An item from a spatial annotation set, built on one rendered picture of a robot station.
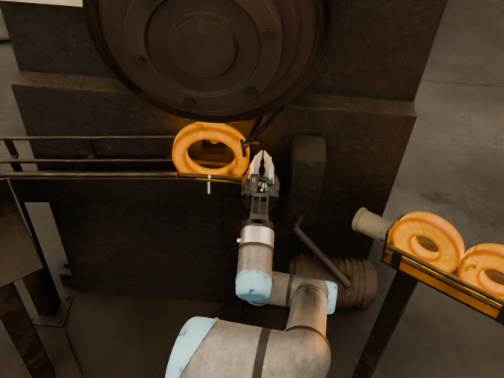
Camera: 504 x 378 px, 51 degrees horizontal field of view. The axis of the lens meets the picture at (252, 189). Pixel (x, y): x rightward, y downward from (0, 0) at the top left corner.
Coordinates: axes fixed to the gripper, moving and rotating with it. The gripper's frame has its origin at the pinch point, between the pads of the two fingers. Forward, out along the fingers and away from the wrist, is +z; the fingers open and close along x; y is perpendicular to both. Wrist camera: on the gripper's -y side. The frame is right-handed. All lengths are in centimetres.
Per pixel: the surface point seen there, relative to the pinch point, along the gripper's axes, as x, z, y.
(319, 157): -12.9, -2.3, 6.0
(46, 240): 79, 2, -80
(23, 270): 52, -32, -5
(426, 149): -79, 70, -102
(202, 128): 14.2, 0.7, 9.5
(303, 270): -12.5, -22.8, -15.5
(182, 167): 19.3, -3.5, -2.3
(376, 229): -27.5, -16.2, -1.4
